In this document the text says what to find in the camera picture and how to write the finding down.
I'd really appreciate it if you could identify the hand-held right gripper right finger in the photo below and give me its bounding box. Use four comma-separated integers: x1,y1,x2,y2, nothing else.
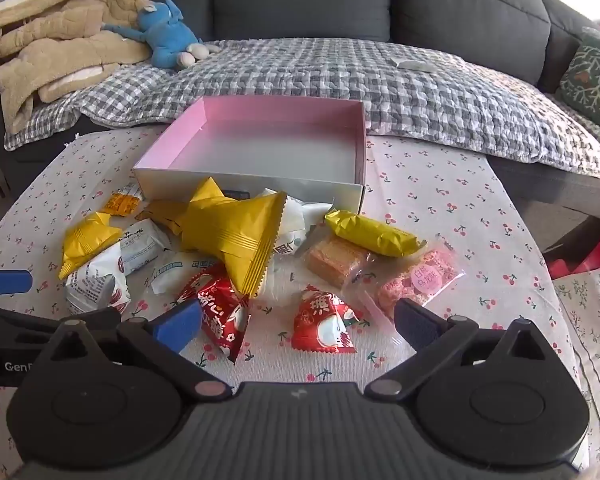
365,297,556,403

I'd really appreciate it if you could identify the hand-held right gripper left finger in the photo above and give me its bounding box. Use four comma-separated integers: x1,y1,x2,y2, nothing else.
45,300,233,403

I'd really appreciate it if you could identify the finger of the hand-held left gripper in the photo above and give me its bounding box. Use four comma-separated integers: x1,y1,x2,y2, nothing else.
0,268,33,295
0,305,122,387

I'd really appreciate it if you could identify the red snack packet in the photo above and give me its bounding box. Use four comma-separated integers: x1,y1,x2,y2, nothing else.
291,285,364,355
176,265,252,365

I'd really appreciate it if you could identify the clear pink snack packet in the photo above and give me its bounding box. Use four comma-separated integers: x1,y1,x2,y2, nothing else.
359,247,467,322

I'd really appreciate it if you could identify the white packet with blue lettering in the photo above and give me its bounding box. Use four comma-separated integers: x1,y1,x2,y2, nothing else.
151,252,208,295

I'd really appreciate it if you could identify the small yellow snack packet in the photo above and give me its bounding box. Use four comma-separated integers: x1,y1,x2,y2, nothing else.
58,211,123,281

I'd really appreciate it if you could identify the large yellow snack packet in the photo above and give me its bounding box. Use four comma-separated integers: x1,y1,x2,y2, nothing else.
180,176,287,297

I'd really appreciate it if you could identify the orange snack packet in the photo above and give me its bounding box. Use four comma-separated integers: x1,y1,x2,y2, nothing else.
101,182,143,217

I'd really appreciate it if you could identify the pink cardboard box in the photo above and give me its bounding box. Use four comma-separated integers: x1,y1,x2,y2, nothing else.
132,96,368,216

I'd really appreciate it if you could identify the white packet with red label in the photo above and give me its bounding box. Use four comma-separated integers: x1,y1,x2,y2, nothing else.
65,242,132,316

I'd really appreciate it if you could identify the white packet with grey print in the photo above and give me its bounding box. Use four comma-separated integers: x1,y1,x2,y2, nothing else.
117,219,173,275

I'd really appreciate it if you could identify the long yellow snack packet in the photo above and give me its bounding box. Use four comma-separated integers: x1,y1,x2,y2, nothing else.
324,209,427,257

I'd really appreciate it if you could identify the clear wafer packet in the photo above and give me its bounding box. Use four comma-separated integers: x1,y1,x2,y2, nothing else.
304,235,377,290

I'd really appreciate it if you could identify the flat yellow snack packet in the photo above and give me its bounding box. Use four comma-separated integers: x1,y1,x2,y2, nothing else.
135,199,187,236

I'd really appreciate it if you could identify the plain white snack packet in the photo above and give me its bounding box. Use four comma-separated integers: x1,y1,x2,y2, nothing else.
260,189,337,259

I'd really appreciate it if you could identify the floral print cloth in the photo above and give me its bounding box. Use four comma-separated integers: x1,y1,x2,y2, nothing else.
552,267,600,463

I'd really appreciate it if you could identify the red plastic stool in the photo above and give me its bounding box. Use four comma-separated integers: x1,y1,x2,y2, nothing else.
545,232,600,281

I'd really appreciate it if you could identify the beige fleece blanket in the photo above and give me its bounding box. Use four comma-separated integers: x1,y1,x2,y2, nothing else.
0,0,151,136

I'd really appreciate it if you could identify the grey checked quilt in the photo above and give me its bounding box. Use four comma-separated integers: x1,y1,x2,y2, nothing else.
4,39,600,181

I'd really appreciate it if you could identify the white tissue packet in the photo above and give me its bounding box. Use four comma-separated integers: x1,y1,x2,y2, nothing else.
391,56,437,71

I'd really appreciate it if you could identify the blue plush toy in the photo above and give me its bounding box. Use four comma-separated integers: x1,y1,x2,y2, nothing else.
101,0,222,71

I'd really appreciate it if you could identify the green patterned cushion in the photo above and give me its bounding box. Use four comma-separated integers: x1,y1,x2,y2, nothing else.
554,27,600,138

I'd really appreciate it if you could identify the dark grey sofa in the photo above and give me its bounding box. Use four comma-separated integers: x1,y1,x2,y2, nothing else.
0,0,600,221

